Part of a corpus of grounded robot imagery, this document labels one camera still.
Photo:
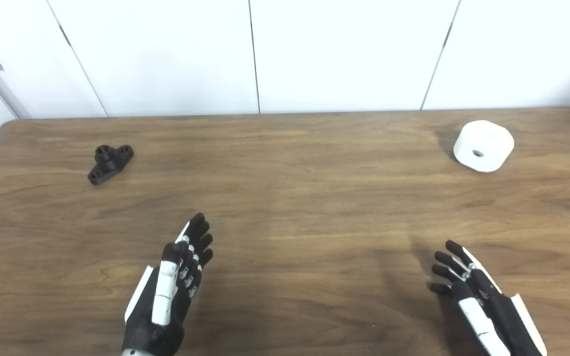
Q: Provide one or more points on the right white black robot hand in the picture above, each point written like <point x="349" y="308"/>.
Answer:
<point x="493" y="306"/>

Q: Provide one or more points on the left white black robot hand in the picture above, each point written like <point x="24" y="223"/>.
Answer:
<point x="166" y="291"/>

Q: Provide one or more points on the black flanged holder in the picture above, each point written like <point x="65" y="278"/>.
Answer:
<point x="109" y="165"/>

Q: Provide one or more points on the white block with holes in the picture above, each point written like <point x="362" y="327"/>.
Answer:
<point x="485" y="141"/>

